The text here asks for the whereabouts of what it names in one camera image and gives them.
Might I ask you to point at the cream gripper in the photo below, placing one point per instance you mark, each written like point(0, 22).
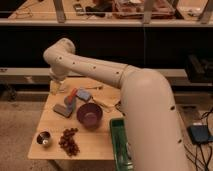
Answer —
point(57, 84)

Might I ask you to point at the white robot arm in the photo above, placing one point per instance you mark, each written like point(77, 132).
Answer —
point(147, 102)

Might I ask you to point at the small metal cup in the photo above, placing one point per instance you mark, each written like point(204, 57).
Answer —
point(44, 139)

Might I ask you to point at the red and blue tool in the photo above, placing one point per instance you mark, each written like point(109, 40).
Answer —
point(70, 100)

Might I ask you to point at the blue sponge block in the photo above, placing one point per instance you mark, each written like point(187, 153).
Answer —
point(83, 95)

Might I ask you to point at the wooden table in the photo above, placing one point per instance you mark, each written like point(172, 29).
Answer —
point(93, 145)

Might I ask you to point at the small metal fork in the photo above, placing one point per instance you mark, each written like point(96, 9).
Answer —
point(95, 88)

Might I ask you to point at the purple bowl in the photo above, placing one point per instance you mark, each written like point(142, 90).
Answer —
point(89, 115)

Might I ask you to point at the bunch of dark grapes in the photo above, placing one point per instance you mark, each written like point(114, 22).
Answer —
point(67, 142)

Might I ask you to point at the green plastic tray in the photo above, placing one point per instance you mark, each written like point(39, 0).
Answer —
point(118, 137)

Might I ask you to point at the black box on floor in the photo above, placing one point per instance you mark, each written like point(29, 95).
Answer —
point(199, 134)

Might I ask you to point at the wooden handled utensil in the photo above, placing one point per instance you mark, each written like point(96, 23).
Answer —
point(106, 106)

